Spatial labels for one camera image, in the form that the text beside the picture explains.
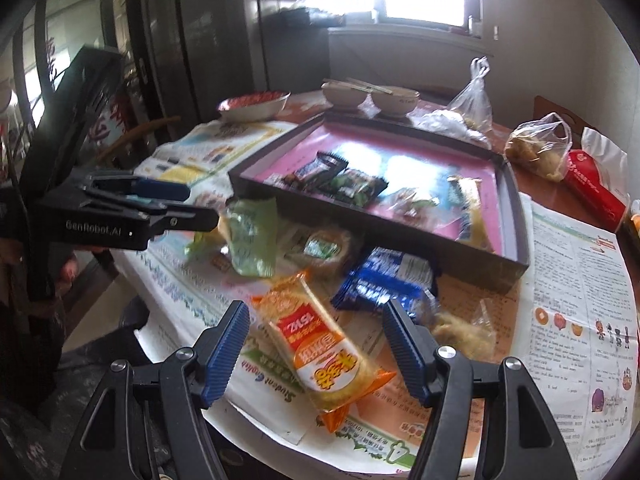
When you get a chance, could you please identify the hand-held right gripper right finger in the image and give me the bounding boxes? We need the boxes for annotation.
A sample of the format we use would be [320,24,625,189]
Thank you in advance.
[382,299,581,480]

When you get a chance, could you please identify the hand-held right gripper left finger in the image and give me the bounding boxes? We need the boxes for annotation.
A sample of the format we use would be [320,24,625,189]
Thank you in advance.
[60,300,251,480]

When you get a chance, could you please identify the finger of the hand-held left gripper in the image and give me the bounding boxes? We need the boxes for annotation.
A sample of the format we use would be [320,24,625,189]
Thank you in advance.
[89,172,192,203]
[90,196,221,236]

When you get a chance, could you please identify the fluffy floss pastry clear packet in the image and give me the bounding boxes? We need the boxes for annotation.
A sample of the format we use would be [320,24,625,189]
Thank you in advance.
[430,300,498,361]

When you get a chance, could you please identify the yellow pastry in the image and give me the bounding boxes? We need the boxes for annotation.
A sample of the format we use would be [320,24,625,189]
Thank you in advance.
[185,197,278,278]

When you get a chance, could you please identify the blue biscuit packet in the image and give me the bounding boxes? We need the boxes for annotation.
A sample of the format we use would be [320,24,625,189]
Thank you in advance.
[331,246,441,321]

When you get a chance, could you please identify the orange clear cracker packet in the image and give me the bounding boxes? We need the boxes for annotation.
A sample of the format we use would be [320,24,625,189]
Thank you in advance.
[250,269,398,435]

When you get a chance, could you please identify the dark grey shallow cardboard box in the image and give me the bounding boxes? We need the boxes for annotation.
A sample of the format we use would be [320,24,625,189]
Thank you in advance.
[227,110,532,295]

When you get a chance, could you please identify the round pastry with green label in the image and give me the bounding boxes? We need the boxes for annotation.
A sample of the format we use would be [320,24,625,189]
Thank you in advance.
[295,227,363,278]

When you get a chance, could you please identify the brown chocolate bar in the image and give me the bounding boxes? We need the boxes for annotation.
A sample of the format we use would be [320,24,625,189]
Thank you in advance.
[262,151,349,192]

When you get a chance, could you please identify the clear packet with red sweet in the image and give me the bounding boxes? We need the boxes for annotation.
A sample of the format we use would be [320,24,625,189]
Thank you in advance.
[385,187,436,221]

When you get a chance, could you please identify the long yellow snack packet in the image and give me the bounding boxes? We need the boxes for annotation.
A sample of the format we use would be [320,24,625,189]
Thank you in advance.
[447,175,488,251]

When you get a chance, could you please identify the black green cartoon snack packet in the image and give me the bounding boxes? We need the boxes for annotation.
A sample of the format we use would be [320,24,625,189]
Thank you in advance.
[320,167,388,206]

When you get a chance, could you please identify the plastic bag of fried snacks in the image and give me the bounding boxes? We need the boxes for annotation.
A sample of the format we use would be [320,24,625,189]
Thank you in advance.
[504,112,573,183]

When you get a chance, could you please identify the person's left hand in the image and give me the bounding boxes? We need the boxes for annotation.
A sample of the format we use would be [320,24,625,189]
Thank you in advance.
[56,251,83,288]

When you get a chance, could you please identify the curved wooden chair back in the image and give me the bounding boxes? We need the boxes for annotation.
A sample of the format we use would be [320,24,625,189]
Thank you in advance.
[95,115,181,171]

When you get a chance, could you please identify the colourful student newspaper sheet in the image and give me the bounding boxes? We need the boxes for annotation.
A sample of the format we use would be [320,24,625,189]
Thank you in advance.
[112,119,481,461]

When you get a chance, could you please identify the red patterned bowl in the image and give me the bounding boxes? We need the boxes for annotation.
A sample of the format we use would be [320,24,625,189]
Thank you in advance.
[217,91,292,123]

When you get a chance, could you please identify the dark refrigerator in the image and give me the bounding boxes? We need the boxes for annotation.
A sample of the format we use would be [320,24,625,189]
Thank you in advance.
[142,0,268,126]

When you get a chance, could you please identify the newspaper sheet with orange panel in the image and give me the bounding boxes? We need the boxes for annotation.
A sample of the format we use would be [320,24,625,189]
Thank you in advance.
[345,195,640,480]

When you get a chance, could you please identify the white ceramic bowl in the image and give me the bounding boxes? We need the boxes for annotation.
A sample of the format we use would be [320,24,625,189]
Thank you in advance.
[371,87,421,117]
[321,82,373,109]

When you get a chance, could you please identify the wooden chopsticks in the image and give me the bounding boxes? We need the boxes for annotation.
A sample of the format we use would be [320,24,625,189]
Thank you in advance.
[322,78,373,92]
[345,77,396,95]

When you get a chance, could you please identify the red tissue pack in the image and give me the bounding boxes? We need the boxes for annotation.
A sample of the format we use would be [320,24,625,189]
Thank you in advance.
[565,127,631,233]

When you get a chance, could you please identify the tied clear plastic bag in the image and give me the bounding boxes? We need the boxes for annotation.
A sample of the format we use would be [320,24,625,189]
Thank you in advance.
[410,56,493,148]

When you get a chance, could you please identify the dark wooden chair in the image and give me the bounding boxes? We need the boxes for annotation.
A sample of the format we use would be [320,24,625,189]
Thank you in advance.
[532,95,591,136]

